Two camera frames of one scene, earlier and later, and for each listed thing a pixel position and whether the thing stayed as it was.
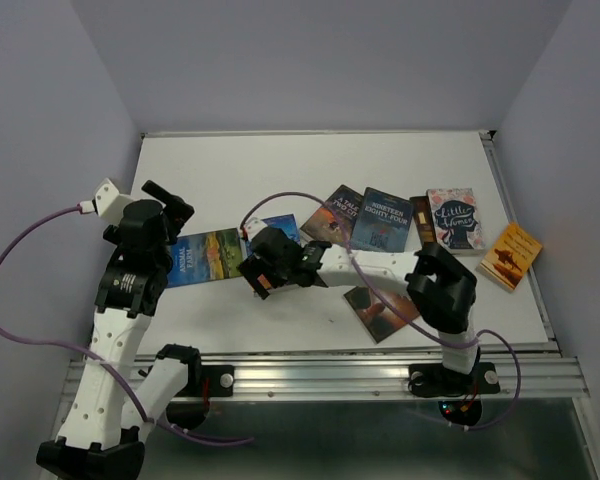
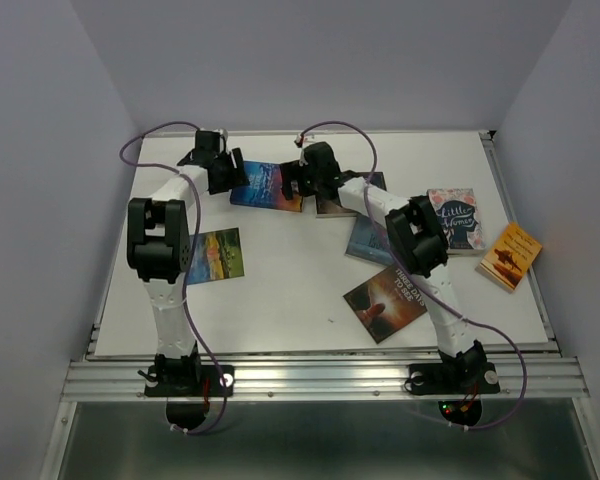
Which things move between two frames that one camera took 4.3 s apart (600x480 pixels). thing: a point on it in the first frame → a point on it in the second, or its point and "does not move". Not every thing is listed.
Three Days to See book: x=379 y=317 does not move
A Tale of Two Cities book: x=335 y=221 → x=331 y=206
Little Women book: x=456 y=222 does not move
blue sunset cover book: x=287 y=223 → x=265 y=188
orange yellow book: x=511 y=256 does not move
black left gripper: x=177 y=212 → x=238 y=171
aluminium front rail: x=524 y=377 does not move
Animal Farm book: x=204 y=257 does not move
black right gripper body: x=255 y=265 → x=310 y=179
